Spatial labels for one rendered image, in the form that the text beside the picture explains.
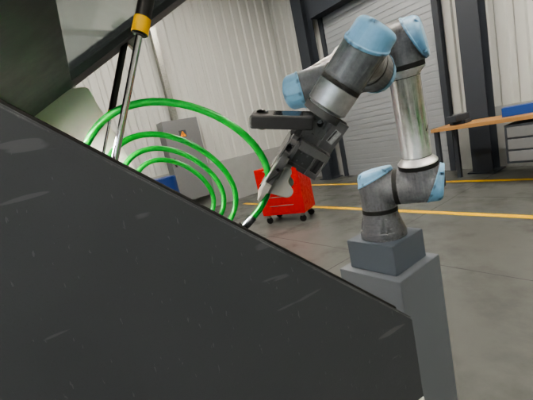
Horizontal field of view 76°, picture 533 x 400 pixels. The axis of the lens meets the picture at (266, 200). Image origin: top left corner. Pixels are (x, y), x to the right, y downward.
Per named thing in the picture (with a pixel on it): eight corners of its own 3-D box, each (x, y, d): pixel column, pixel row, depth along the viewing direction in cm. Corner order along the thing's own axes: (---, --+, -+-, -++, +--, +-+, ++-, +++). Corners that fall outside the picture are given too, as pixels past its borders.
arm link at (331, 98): (322, 77, 55) (320, 73, 62) (306, 101, 57) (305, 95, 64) (360, 101, 56) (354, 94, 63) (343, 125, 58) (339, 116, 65)
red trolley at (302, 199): (265, 225, 531) (252, 171, 515) (277, 216, 570) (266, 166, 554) (306, 221, 496) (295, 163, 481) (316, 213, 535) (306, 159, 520)
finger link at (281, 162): (271, 187, 62) (297, 147, 60) (264, 183, 62) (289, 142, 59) (272, 180, 67) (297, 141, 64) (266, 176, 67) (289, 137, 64)
